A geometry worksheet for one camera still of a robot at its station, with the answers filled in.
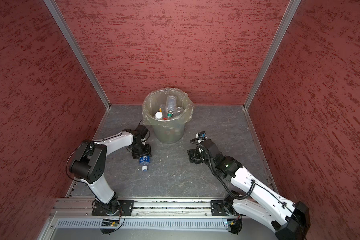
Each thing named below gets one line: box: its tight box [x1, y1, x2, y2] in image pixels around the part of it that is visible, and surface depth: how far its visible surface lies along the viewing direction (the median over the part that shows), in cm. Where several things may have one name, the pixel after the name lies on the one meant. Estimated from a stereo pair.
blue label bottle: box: [139, 155, 151, 172], surface depth 87 cm
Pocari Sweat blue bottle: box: [175, 106, 184, 116], surface depth 88 cm
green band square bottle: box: [154, 111, 163, 120], surface depth 78 cm
